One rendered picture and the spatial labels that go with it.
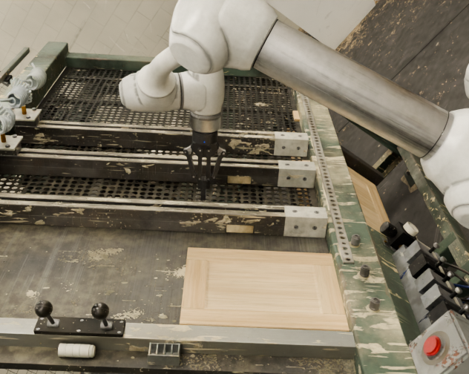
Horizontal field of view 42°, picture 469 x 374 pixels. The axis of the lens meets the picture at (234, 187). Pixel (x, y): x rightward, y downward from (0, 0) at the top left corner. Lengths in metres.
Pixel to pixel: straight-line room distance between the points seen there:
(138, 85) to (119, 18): 5.76
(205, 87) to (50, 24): 6.09
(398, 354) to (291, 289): 0.33
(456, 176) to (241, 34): 0.47
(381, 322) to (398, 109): 0.58
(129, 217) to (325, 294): 0.62
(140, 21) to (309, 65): 6.27
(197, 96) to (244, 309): 0.59
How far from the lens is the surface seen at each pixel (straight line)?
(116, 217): 1.84
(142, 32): 7.42
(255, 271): 1.68
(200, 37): 1.11
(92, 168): 2.12
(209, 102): 1.72
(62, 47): 3.13
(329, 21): 5.60
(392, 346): 1.49
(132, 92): 1.68
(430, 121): 1.18
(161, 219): 1.82
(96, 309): 1.35
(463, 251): 2.55
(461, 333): 1.22
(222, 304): 1.57
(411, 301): 1.67
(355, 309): 1.56
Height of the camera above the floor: 1.72
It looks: 17 degrees down
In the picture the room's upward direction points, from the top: 58 degrees counter-clockwise
